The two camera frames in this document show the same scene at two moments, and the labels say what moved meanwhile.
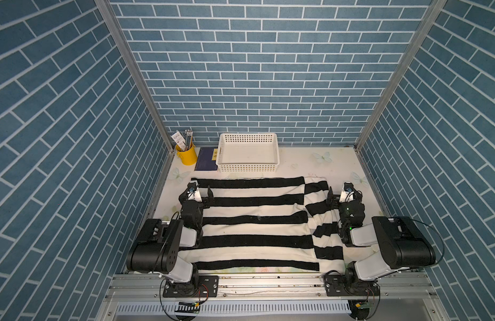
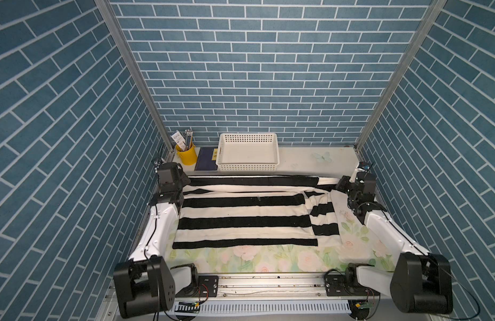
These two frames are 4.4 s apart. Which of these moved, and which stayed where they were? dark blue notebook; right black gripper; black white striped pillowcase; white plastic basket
Moved: right black gripper
Stayed: dark blue notebook; white plastic basket; black white striped pillowcase
